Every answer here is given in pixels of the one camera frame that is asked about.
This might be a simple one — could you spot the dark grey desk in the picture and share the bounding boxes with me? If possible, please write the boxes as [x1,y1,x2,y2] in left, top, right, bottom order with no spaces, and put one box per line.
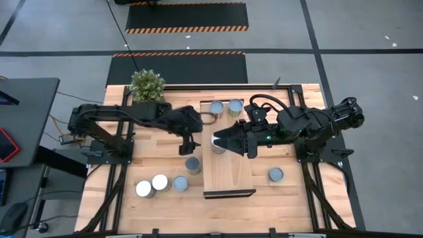
[0,77,61,169]

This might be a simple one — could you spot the white topped tin can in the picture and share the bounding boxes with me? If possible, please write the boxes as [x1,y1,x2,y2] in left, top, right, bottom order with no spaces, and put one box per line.
[210,134,227,155]
[151,173,173,193]
[135,180,157,200]

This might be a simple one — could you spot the black aluminium rig frame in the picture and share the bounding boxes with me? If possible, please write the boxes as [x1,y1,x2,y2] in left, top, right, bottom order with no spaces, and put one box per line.
[74,84,358,238]

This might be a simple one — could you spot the green labelled tin can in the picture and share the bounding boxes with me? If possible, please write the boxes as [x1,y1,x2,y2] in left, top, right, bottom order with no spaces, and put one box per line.
[227,98,245,118]

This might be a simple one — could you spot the black mat hazard stripes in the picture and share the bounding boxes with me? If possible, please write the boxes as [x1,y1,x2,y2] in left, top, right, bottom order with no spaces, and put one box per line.
[105,51,249,85]

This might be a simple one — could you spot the black floor cable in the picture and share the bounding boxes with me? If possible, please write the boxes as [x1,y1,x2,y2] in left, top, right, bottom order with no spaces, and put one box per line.
[106,0,140,72]

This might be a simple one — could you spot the black computer mouse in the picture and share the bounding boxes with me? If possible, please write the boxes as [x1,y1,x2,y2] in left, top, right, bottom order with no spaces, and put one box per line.
[0,202,29,235]

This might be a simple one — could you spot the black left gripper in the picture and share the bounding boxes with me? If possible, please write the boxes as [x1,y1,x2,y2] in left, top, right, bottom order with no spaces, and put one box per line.
[165,105,204,156]

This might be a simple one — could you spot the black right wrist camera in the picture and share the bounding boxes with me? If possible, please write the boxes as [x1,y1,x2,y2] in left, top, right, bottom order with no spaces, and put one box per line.
[250,105,272,125]

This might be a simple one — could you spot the red edged tablet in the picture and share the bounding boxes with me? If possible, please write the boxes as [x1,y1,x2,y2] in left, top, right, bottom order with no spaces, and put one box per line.
[0,127,21,163]

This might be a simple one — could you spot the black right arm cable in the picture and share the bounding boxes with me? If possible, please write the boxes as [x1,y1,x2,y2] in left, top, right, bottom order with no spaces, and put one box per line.
[249,94,293,116]

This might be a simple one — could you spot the green plant in slatted pot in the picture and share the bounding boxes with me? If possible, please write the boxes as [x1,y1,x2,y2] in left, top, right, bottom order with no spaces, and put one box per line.
[128,68,167,102]

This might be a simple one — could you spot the dark grey topped can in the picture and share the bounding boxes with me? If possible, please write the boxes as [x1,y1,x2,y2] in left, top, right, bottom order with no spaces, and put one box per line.
[184,156,202,176]

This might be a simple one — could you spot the silver topped tin can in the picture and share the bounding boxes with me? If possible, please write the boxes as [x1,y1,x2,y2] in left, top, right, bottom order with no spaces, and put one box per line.
[268,167,285,183]
[210,100,225,119]

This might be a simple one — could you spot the wooden shelf black metal legs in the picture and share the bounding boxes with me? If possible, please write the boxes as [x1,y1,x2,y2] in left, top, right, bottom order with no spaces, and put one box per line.
[200,98,257,200]

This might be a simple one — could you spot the vegetable print tin can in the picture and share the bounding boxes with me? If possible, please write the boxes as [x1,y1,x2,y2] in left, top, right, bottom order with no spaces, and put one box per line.
[172,175,190,192]

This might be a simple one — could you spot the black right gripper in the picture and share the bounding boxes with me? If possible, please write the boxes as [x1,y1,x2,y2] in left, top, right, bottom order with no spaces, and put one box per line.
[213,120,280,159]

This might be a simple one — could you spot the yellow cable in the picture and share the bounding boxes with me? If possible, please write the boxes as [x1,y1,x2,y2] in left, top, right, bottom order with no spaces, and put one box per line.
[48,114,85,143]

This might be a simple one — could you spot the black cable loop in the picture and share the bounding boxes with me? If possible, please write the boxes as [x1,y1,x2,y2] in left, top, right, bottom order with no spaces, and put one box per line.
[198,111,217,126]

